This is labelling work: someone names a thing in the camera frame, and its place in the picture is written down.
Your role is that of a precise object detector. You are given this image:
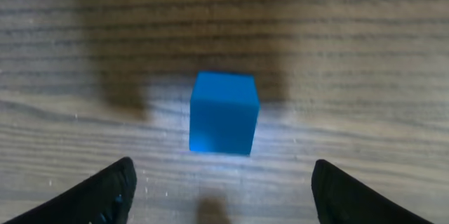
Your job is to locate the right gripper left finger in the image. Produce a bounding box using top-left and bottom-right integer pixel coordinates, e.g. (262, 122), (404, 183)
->
(0, 156), (138, 224)

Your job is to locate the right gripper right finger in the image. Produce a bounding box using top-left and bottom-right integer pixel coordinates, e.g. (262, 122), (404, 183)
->
(311, 159), (436, 224)

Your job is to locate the blue cube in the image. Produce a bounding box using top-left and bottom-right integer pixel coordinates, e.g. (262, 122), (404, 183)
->
(188, 71), (261, 157)

